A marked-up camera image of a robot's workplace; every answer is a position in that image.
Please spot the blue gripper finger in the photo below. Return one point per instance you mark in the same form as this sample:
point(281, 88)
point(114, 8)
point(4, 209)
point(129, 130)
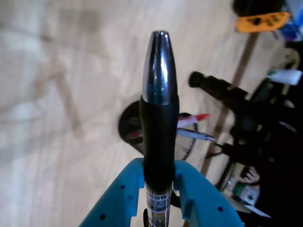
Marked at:
point(206, 205)
point(118, 201)

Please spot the black grip chrome tip pen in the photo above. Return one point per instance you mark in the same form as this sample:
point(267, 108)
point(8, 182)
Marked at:
point(161, 130)

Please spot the red retractable pen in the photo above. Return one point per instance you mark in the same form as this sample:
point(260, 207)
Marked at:
point(196, 118)

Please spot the black mesh pen holder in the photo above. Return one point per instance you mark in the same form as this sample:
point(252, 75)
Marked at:
point(129, 123)

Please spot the white plastic container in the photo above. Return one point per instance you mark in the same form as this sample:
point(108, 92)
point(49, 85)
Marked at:
point(286, 76)

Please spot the orange plastic gadget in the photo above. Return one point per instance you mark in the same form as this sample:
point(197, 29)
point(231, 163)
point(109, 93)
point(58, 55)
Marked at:
point(248, 23)

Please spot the black camera tripod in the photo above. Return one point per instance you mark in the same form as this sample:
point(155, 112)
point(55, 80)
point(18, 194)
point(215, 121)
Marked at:
point(217, 86)

